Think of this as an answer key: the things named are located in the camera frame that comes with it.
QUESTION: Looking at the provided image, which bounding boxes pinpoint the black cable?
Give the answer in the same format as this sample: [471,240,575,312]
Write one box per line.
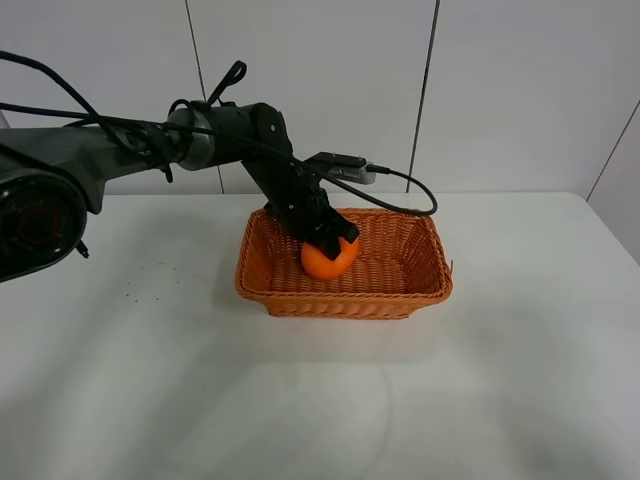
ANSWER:
[0,49,439,217]

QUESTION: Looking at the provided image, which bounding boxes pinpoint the orange citrus fruit with stem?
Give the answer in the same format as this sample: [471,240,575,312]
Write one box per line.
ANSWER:
[301,238,360,281]

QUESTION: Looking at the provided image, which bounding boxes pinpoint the orange woven wicker basket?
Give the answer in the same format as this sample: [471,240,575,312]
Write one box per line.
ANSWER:
[235,208,453,320]

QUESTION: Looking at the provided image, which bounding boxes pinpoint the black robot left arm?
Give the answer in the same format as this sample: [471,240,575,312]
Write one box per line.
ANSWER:
[1,102,356,281]

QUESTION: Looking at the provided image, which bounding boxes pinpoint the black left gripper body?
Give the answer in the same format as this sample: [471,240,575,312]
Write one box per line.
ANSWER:
[263,162,336,244]

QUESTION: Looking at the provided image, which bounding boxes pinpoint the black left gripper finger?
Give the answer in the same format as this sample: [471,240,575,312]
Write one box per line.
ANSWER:
[327,209,360,244]
[311,232,342,261]

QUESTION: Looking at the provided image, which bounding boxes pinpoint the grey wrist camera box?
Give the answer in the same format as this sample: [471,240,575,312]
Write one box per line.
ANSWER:
[306,152,376,185]

